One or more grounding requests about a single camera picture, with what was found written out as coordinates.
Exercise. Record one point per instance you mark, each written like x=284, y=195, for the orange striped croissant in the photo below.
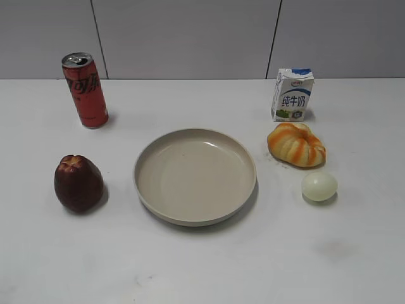
x=294, y=143

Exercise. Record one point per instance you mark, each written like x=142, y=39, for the beige round plate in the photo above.
x=195, y=177

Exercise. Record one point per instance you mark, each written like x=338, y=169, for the white milk carton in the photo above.
x=292, y=93

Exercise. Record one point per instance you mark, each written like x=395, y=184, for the white egg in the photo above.
x=319, y=186

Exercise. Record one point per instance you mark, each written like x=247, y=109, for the dark red wax apple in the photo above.
x=78, y=183

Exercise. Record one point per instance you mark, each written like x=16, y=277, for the red cola can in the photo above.
x=83, y=81

